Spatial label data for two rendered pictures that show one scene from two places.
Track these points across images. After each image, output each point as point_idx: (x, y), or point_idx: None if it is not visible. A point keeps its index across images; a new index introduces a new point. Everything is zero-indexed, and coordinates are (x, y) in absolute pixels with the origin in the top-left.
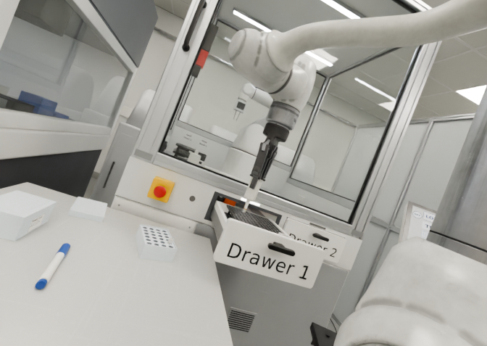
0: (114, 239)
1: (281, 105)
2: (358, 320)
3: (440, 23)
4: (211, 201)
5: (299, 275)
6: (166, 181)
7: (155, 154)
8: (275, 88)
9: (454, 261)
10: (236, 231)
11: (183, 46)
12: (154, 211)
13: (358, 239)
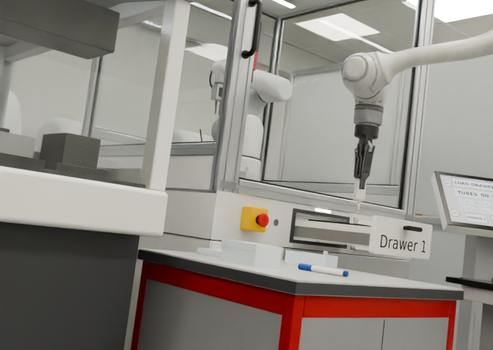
0: (287, 265)
1: (373, 107)
2: None
3: (487, 48)
4: (291, 220)
5: (421, 249)
6: (261, 208)
7: (238, 182)
8: (373, 95)
9: None
10: (382, 224)
11: (247, 55)
12: None
13: None
